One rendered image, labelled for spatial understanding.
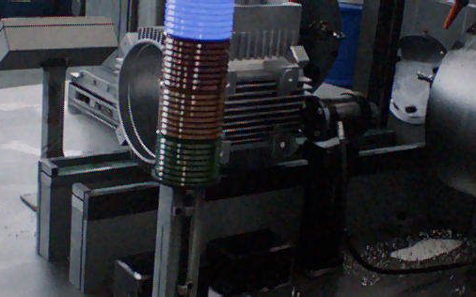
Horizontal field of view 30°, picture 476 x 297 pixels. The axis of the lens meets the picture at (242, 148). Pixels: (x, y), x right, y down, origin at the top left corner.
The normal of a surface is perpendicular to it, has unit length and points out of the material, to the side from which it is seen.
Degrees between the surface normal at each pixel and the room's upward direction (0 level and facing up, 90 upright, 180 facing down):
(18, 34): 54
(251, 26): 90
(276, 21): 90
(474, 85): 69
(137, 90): 84
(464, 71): 62
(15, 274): 0
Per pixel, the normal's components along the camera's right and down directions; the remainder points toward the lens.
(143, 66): 0.51, 0.66
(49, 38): 0.53, -0.32
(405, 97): -0.80, 0.11
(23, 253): 0.09, -0.95
